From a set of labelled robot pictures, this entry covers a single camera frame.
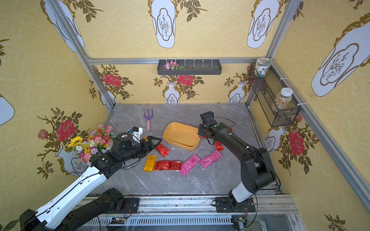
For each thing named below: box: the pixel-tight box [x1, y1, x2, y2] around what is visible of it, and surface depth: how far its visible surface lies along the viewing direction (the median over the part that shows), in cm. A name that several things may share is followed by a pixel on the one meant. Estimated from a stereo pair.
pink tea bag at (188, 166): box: [179, 154, 201, 177], surface depth 87 cm
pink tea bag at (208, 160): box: [199, 149, 223, 169], surface depth 90 cm
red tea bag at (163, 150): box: [155, 143, 171, 158], surface depth 94 cm
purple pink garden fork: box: [143, 109, 154, 132], surface depth 116 cm
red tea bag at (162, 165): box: [154, 160, 172, 171], surface depth 87 cm
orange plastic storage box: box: [163, 121, 201, 152], surface depth 102 cm
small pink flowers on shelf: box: [163, 60, 185, 70], surface depth 89 cm
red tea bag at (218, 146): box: [214, 141, 225, 151], surface depth 96 cm
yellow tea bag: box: [143, 154, 158, 173], surface depth 87 cm
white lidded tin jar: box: [255, 57, 273, 77], surface depth 87 cm
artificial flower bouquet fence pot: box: [67, 124, 116, 164], surface depth 81 cm
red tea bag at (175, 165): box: [169, 160, 183, 171], surface depth 87 cm
